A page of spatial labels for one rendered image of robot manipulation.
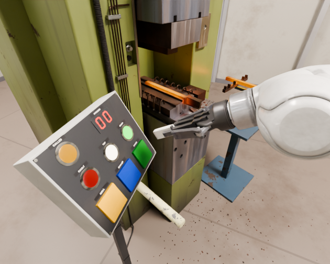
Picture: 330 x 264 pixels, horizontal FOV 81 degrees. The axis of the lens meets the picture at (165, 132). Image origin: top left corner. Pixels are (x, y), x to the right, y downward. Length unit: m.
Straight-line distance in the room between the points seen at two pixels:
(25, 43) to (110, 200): 0.87
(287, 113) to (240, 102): 0.21
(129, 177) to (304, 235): 1.55
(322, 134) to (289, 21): 3.40
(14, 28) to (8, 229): 1.45
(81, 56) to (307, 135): 0.70
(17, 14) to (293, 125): 1.12
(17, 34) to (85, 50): 0.45
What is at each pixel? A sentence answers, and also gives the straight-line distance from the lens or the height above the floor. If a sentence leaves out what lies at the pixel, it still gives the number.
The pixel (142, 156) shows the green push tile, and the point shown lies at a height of 1.01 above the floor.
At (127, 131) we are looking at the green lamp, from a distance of 0.64.
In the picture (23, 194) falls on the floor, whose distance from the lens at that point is 2.19.
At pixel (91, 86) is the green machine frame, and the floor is 1.16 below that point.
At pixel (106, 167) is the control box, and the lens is 0.57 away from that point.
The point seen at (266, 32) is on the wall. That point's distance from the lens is 3.64.
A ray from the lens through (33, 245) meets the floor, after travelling 1.85.
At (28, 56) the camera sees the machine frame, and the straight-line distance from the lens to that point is 1.19.
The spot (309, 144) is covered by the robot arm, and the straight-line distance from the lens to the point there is 0.27.
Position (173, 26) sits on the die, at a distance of 0.84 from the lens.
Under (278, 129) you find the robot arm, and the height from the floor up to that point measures 1.34.
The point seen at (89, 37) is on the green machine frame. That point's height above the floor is 1.33.
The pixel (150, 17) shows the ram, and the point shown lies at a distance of 0.84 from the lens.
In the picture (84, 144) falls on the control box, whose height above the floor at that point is 1.15.
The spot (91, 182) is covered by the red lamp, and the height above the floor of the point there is 1.08.
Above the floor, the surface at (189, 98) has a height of 1.01.
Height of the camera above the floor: 1.48
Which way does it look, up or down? 38 degrees down
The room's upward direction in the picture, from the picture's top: straight up
